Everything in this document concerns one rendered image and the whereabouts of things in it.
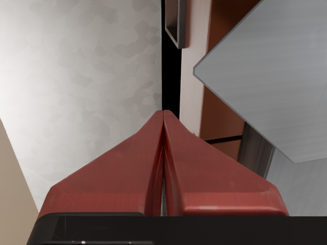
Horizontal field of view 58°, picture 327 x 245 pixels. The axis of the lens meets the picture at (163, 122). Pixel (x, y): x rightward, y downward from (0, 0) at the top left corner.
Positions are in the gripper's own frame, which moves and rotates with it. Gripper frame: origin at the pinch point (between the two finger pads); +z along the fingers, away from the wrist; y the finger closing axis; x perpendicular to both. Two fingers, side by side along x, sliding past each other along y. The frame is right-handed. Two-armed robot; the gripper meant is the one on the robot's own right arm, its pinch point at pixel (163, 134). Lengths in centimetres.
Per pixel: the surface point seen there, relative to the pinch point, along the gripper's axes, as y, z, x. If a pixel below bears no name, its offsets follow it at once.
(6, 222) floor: 76, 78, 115
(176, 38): -1.2, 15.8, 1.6
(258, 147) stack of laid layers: -7.7, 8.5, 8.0
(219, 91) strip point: -3.3, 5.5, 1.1
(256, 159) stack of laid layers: -7.7, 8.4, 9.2
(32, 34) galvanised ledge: 13.7, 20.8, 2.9
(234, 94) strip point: -4.3, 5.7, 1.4
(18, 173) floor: 62, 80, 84
